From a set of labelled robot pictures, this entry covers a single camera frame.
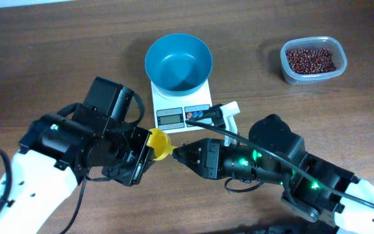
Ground yellow plastic measuring scoop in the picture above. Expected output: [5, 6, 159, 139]
[147, 128, 177, 161]

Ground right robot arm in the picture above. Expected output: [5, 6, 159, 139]
[172, 114, 374, 233]

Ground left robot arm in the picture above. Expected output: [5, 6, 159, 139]
[0, 77, 153, 233]

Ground white digital kitchen scale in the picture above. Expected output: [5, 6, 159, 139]
[151, 81, 212, 134]

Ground blue plastic bowl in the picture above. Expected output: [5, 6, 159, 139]
[144, 33, 213, 96]

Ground red adzuki beans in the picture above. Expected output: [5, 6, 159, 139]
[285, 48, 336, 75]

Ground clear plastic container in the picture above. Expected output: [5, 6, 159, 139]
[280, 36, 347, 85]

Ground black right camera cable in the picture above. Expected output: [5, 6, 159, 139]
[184, 119, 374, 217]

